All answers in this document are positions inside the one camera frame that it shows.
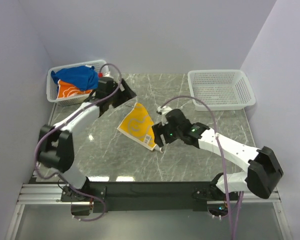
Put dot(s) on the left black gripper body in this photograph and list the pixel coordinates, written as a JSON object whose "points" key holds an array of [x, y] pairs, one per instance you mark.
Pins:
{"points": [[115, 86]]}

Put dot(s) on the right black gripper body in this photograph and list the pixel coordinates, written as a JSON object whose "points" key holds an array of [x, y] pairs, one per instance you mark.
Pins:
{"points": [[170, 134]]}

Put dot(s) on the yellow duck towel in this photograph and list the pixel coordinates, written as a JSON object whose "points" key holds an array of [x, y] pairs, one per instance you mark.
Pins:
{"points": [[137, 126]]}

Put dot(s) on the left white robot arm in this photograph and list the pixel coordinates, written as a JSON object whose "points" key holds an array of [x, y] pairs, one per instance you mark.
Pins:
{"points": [[54, 153]]}

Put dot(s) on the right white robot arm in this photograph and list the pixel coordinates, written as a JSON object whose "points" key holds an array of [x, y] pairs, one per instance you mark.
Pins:
{"points": [[261, 170]]}

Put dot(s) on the blue towel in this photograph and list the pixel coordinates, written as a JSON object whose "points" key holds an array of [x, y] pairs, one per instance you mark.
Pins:
{"points": [[82, 77]]}

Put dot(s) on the orange towel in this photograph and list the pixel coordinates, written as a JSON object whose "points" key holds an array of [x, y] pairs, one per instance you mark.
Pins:
{"points": [[66, 90]]}

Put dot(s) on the left white plastic basket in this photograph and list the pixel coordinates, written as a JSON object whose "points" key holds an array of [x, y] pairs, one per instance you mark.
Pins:
{"points": [[52, 88]]}

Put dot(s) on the white plastic basket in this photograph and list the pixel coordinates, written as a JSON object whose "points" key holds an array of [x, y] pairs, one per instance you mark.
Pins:
{"points": [[220, 89], [52, 88]]}

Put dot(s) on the right white plastic basket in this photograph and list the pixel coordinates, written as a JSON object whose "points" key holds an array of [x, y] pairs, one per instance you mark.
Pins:
{"points": [[220, 89]]}

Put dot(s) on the black base beam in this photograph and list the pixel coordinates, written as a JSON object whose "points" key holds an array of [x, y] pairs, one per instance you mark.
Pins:
{"points": [[150, 196]]}

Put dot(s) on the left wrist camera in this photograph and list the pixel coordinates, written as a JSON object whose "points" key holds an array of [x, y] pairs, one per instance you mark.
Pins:
{"points": [[105, 74]]}

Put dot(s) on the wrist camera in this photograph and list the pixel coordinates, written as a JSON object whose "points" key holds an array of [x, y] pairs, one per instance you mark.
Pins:
{"points": [[105, 74], [163, 110]]}

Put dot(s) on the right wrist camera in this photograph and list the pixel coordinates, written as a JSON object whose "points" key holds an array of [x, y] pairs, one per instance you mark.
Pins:
{"points": [[163, 110]]}

